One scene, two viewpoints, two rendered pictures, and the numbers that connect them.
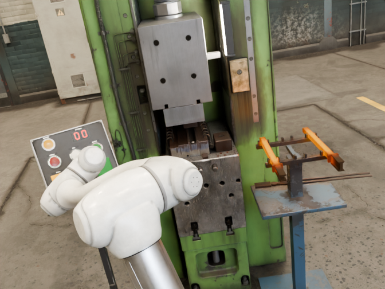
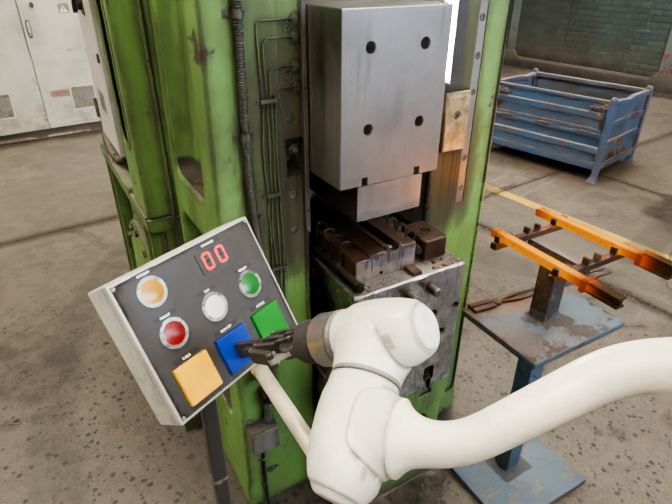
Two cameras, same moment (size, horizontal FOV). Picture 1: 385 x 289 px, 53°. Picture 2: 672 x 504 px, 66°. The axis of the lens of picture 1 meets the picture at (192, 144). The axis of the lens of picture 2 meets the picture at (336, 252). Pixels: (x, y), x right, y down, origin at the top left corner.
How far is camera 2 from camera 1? 1.13 m
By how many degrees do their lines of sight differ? 28
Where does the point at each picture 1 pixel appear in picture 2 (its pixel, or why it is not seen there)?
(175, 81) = (387, 130)
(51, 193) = (366, 453)
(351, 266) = not seen: hidden behind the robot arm
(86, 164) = (421, 351)
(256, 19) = (491, 21)
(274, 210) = (540, 349)
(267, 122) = (471, 201)
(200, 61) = (434, 91)
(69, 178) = (389, 397)
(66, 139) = (188, 271)
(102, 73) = (221, 110)
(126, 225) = not seen: outside the picture
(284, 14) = not seen: hidden behind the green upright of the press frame
